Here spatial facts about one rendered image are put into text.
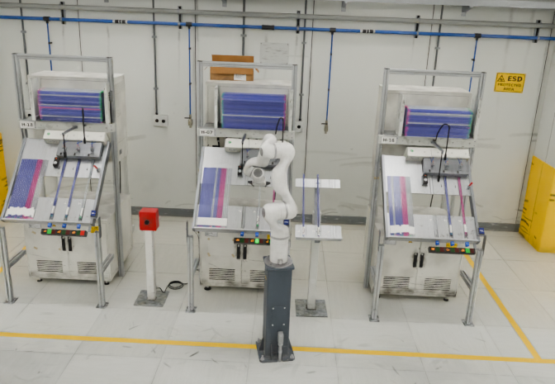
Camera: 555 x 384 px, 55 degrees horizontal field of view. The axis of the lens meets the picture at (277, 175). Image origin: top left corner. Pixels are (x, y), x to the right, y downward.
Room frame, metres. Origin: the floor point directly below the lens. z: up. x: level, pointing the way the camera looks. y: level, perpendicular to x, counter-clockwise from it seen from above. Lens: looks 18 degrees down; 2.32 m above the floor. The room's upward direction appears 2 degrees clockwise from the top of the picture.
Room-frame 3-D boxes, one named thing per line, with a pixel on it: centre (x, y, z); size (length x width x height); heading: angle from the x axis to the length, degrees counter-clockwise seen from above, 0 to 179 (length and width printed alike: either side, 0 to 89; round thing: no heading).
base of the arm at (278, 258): (3.22, -0.03, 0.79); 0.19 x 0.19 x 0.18
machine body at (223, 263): (4.31, 0.26, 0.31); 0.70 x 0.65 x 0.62; 89
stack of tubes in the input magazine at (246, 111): (4.18, 0.21, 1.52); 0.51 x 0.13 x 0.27; 89
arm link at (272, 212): (3.21, 0.00, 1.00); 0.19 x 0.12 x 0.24; 112
